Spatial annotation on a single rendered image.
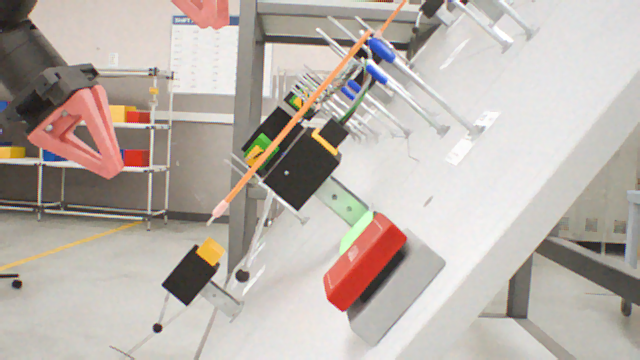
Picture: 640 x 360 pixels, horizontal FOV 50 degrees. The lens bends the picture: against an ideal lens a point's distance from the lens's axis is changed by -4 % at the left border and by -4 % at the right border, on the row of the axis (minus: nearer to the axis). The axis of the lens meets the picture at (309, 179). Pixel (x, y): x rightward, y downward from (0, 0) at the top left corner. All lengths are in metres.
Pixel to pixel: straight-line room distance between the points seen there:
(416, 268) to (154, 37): 8.38
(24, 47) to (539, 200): 0.47
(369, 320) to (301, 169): 0.27
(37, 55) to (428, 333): 0.44
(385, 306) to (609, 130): 0.13
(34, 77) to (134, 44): 8.13
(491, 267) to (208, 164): 8.13
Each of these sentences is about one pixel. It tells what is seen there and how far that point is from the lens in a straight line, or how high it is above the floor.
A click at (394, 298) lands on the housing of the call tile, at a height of 1.10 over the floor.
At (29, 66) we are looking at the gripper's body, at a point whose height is 1.22.
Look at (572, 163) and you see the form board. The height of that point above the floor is 1.17.
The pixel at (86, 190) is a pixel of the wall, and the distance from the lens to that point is 9.00.
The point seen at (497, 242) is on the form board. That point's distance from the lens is 0.33.
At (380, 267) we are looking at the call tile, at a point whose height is 1.11.
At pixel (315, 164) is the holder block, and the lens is 0.60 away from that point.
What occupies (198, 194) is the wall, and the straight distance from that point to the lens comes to 8.48.
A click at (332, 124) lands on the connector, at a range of 0.60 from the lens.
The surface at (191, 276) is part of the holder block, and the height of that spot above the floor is 0.98.
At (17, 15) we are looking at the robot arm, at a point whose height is 1.26.
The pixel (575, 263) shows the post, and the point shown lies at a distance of 1.26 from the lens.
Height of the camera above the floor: 1.18
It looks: 4 degrees down
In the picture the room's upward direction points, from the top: 3 degrees clockwise
